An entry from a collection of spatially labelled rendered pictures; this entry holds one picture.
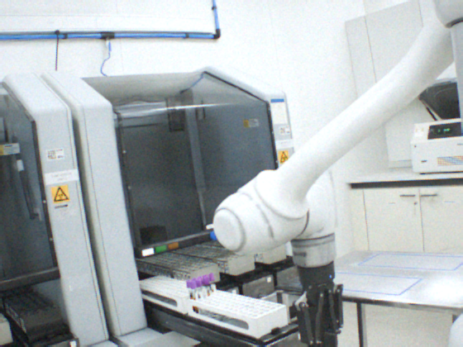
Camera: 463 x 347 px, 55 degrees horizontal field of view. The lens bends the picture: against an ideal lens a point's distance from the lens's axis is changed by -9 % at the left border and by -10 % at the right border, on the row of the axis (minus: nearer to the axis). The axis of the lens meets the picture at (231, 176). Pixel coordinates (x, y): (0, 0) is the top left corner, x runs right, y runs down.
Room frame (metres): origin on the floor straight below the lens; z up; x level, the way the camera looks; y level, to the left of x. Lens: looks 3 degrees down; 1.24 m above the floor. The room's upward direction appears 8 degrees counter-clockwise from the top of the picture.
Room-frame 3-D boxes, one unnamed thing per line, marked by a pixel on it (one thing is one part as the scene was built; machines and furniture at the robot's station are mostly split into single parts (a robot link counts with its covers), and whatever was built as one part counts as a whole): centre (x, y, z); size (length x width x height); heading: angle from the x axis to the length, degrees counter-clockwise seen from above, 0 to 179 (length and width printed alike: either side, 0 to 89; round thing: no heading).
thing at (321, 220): (0.94, -0.13, 1.14); 0.13 x 0.11 x 0.16; 136
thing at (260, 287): (1.84, 0.15, 0.78); 0.73 x 0.14 x 0.09; 37
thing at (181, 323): (1.30, 0.12, 0.78); 0.73 x 0.14 x 0.09; 37
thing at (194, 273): (1.56, 0.13, 0.85); 0.12 x 0.02 x 0.06; 128
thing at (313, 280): (0.95, -0.14, 0.95); 0.08 x 0.07 x 0.09; 127
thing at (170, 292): (1.44, 0.23, 0.83); 0.30 x 0.10 x 0.06; 37
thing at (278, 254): (1.75, -0.11, 0.85); 0.12 x 0.02 x 0.06; 126
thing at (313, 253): (0.95, -0.14, 1.03); 0.09 x 0.09 x 0.06
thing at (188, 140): (1.79, 0.22, 1.28); 0.61 x 0.51 x 0.63; 127
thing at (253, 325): (1.19, 0.04, 0.83); 0.30 x 0.10 x 0.06; 38
